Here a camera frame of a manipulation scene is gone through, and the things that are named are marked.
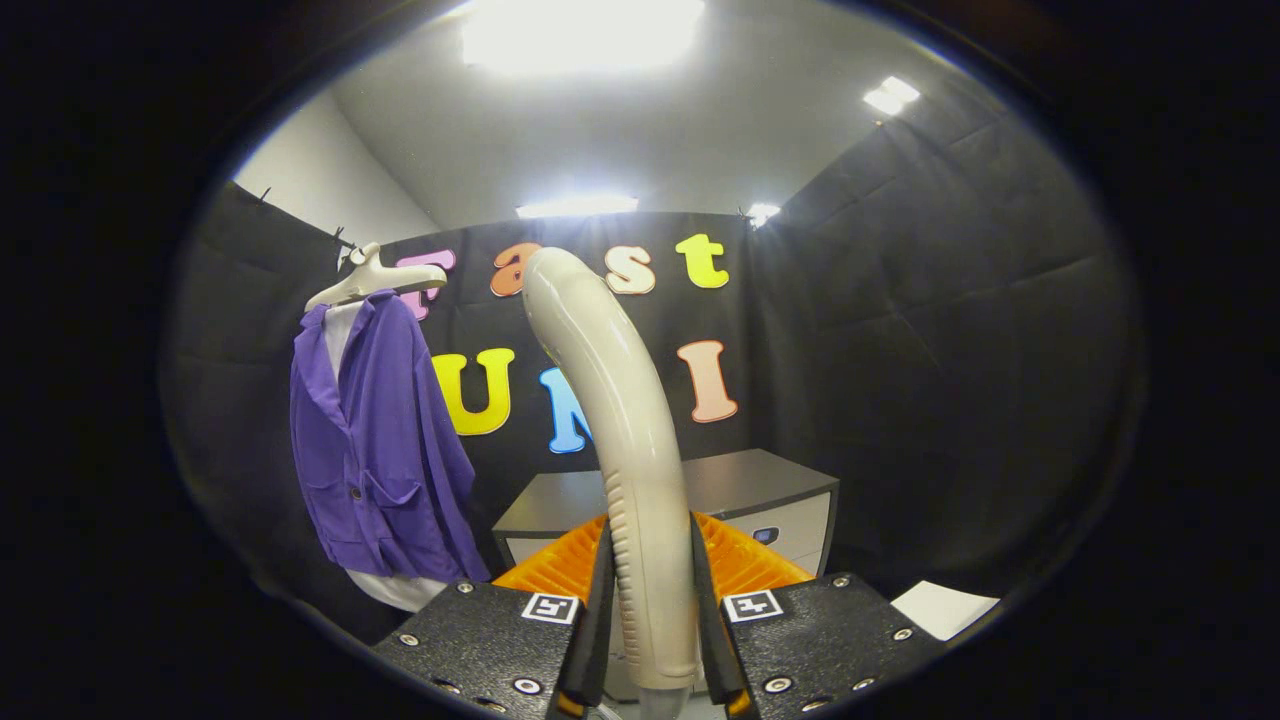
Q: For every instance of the white clothes hanger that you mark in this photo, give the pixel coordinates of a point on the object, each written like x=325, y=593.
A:
x=370, y=280

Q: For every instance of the small square ceiling light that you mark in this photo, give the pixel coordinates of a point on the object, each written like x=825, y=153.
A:
x=891, y=95

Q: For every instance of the white garment steamer head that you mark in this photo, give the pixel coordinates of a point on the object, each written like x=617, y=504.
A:
x=630, y=450

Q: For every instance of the purple jacket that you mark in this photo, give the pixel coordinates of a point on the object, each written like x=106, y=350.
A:
x=385, y=440

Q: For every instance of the large ceiling light panel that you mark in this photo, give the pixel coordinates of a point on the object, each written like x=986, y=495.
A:
x=580, y=35

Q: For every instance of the white sheet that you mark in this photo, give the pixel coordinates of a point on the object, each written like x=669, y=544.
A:
x=945, y=608

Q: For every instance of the grey cabinet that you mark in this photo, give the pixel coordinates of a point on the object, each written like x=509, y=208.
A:
x=750, y=480

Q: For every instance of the short strip ceiling light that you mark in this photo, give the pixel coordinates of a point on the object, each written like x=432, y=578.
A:
x=762, y=213

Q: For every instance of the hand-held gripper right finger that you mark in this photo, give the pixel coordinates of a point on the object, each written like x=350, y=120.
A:
x=820, y=640

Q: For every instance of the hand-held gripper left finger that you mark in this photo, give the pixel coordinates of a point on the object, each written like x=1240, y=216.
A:
x=500, y=640

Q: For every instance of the white undershirt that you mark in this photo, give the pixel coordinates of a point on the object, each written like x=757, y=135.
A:
x=340, y=330

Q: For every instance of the long strip ceiling light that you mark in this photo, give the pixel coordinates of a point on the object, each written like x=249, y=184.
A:
x=577, y=206

